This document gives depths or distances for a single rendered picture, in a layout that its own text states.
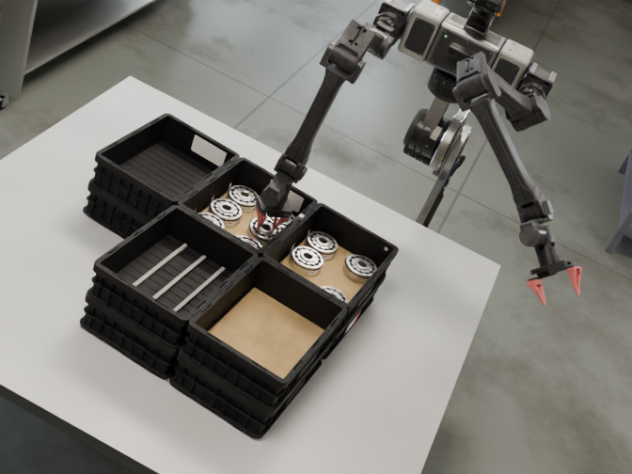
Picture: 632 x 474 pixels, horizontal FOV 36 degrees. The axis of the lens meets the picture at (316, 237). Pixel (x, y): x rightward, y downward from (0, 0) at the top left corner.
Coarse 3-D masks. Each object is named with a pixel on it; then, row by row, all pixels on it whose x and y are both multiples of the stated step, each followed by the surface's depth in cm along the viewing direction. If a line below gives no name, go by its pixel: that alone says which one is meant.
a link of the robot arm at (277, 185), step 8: (304, 168) 282; (280, 176) 283; (288, 176) 284; (272, 184) 279; (280, 184) 280; (288, 184) 281; (264, 192) 280; (272, 192) 279; (280, 192) 281; (264, 200) 281; (272, 200) 280
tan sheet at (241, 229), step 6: (204, 210) 303; (246, 216) 307; (240, 222) 304; (246, 222) 305; (228, 228) 300; (234, 228) 301; (240, 228) 302; (246, 228) 303; (234, 234) 298; (240, 234) 299; (246, 234) 300
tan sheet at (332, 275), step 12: (336, 252) 308; (288, 264) 295; (324, 264) 301; (336, 264) 303; (312, 276) 294; (324, 276) 296; (336, 276) 298; (336, 288) 294; (348, 288) 296; (348, 300) 291
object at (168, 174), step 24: (168, 120) 321; (120, 144) 299; (144, 144) 315; (168, 144) 325; (96, 168) 293; (144, 168) 310; (168, 168) 314; (192, 168) 318; (120, 192) 292; (144, 192) 288; (168, 192) 304; (144, 216) 291
